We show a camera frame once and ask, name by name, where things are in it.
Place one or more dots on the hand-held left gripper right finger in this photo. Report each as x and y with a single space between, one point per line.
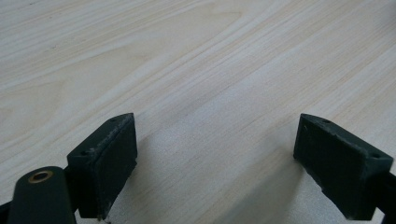
339 168

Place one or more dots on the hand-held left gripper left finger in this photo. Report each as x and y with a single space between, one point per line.
104 168

